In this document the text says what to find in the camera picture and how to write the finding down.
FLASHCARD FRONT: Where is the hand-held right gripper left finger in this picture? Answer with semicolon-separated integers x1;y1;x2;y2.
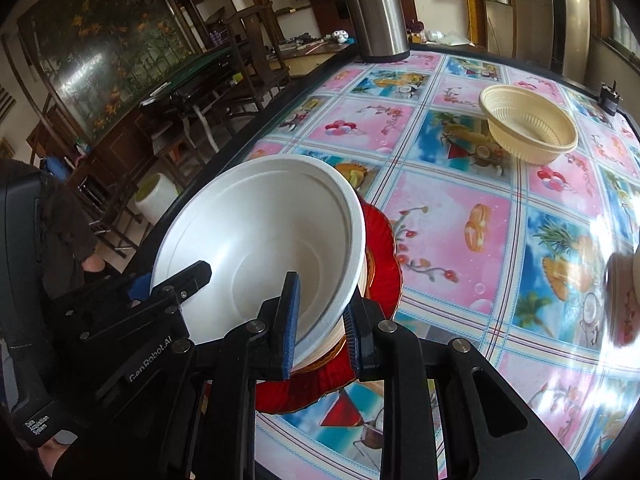
150;271;301;480

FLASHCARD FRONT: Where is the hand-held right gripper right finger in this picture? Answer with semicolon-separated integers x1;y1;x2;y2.
342;296;581;480

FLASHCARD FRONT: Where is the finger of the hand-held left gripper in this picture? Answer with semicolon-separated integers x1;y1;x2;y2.
150;260;212;309
55;274;152;331

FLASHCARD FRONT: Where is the white bucket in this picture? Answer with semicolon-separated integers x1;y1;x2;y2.
134;172;177;224

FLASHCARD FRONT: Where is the person's dark clothing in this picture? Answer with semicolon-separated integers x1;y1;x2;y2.
42;175;103;288

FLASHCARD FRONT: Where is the printed plaid tablecloth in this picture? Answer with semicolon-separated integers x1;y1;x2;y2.
245;47;640;480

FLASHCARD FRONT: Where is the dark green table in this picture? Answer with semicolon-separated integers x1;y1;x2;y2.
140;42;281;111

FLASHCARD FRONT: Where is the dark wooden chair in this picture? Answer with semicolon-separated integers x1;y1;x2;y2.
222;2;293;111

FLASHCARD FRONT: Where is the large floral painting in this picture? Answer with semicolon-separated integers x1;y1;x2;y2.
17;0;198;143

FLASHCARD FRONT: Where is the white plastic bag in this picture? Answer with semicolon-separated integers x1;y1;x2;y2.
434;30;472;47

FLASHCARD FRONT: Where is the stainless steel thermos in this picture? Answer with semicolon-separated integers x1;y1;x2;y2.
339;0;412;59

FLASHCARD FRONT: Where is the small black motor device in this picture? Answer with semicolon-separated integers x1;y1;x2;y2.
597;81;622;115

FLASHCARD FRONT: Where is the dark framed window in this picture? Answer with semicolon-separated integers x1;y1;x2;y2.
590;0;640;66

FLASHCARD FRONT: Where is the yellow wooden post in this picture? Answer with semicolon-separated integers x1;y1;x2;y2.
460;0;488;47

